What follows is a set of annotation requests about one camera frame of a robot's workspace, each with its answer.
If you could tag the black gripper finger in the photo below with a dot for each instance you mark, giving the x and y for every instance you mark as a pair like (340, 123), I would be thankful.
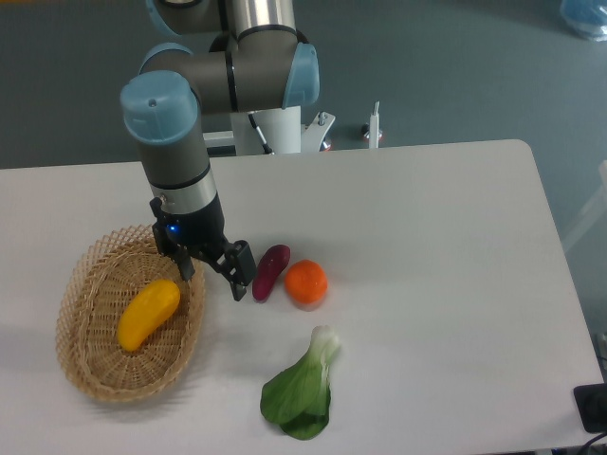
(235, 263)
(183, 261)

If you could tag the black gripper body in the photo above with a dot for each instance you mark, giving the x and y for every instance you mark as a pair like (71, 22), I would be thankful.
(201, 232)

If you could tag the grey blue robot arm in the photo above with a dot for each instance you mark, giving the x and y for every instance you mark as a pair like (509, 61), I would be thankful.
(260, 69)

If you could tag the woven wicker basket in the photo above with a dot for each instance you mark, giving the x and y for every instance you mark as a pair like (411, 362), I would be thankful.
(104, 281)

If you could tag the purple eggplant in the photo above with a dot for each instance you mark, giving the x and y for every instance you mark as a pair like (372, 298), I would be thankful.
(269, 269)

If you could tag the orange tangerine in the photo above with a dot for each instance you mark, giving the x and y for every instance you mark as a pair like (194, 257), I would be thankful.
(306, 282)

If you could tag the green bok choy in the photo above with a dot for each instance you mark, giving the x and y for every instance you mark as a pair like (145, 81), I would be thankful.
(297, 400)

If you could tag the white stand leg with foot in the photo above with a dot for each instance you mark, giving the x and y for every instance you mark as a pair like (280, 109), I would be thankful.
(371, 131)

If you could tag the black device at table edge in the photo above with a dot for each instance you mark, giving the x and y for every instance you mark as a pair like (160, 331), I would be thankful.
(591, 404)

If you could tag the blue plastic bag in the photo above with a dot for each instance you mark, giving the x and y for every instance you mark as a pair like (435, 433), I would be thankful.
(586, 17)

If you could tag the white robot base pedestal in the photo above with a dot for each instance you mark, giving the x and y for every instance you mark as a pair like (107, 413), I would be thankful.
(283, 131)

